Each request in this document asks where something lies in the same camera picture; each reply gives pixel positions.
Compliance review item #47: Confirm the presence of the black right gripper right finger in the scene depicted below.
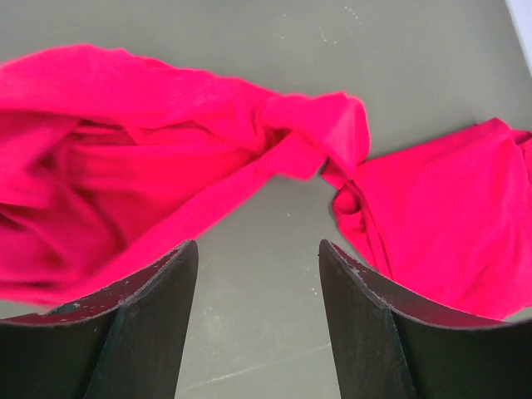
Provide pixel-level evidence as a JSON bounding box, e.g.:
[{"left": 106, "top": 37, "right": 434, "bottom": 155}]
[{"left": 318, "top": 240, "right": 531, "bottom": 399}]

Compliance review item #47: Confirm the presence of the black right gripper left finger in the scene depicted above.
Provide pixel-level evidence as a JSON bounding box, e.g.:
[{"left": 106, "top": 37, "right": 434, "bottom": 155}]
[{"left": 1, "top": 241, "right": 198, "bottom": 398}]

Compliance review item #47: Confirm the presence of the pink t shirt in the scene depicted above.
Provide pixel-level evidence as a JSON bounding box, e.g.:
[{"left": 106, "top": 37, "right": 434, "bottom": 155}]
[
  {"left": 324, "top": 119, "right": 531, "bottom": 320},
  {"left": 1, "top": 44, "right": 370, "bottom": 305}
]

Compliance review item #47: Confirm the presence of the folded pink t shirt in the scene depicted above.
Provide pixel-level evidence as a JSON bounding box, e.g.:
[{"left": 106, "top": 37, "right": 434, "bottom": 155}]
[{"left": 324, "top": 119, "right": 531, "bottom": 320}]

